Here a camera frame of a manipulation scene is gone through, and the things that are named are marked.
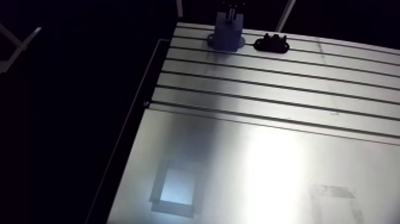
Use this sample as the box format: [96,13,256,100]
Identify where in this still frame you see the black oval holder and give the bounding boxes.
[253,32,290,54]

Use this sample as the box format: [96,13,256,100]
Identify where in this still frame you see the dark blue-grey block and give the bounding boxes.
[207,11,246,52]

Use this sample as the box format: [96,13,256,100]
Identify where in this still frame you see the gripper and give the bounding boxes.
[222,0,246,8]

